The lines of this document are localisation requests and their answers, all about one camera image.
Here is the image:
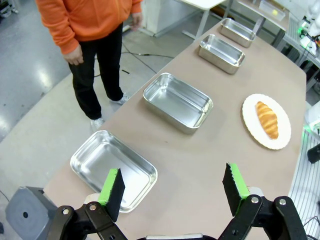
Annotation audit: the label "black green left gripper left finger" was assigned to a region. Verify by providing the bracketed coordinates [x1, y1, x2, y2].
[46, 167, 128, 240]

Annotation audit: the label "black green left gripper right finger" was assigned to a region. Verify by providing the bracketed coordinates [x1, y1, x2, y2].
[217, 162, 308, 240]

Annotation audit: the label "person left forearm orange sleeve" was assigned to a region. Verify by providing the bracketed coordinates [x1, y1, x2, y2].
[129, 0, 144, 15]

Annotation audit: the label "person right forearm orange sleeve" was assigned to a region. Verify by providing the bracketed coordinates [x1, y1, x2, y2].
[41, 14, 81, 56]

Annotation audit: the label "golden croissant bread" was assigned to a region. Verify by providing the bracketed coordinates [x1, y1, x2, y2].
[255, 100, 279, 140]

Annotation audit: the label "deep medium steel container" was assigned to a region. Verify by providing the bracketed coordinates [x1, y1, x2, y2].
[142, 72, 214, 136]

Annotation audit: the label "small steel container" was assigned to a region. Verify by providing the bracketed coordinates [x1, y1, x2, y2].
[219, 17, 257, 49]
[198, 34, 246, 75]

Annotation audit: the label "person right hand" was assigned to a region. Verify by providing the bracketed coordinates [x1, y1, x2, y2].
[63, 44, 85, 67]

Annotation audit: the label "person left hand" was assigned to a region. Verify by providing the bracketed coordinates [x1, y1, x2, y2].
[130, 11, 144, 32]

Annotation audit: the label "large shallow steel tray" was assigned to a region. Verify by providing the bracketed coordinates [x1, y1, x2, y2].
[69, 129, 159, 214]

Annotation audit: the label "white sneaker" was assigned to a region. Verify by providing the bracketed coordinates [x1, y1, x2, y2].
[89, 116, 106, 133]
[109, 93, 131, 106]

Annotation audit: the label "white scalloped plate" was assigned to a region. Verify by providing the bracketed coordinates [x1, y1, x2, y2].
[241, 93, 292, 151]

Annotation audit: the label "grey metal stand base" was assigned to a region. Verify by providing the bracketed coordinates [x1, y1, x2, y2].
[4, 185, 59, 240]

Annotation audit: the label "black device block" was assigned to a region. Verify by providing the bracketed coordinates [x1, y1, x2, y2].
[307, 143, 320, 165]

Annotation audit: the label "black trousers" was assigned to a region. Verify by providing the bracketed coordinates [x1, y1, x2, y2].
[68, 22, 125, 121]

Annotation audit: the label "orange hoodie torso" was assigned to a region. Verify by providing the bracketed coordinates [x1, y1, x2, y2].
[34, 0, 144, 56]

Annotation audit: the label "white cabinet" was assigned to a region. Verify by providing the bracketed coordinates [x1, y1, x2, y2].
[146, 0, 185, 38]

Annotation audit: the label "clear plastic box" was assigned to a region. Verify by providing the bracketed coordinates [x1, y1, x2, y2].
[258, 0, 286, 21]

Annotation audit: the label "white background table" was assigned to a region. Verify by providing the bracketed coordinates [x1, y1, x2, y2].
[172, 0, 227, 41]

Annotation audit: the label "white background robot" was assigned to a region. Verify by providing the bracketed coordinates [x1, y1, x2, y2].
[299, 0, 320, 49]

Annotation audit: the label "aluminium slotted base plate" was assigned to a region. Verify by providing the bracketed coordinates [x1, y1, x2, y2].
[287, 129, 320, 240]

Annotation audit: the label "black floor cable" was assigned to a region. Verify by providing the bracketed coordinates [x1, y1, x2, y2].
[93, 41, 176, 78]

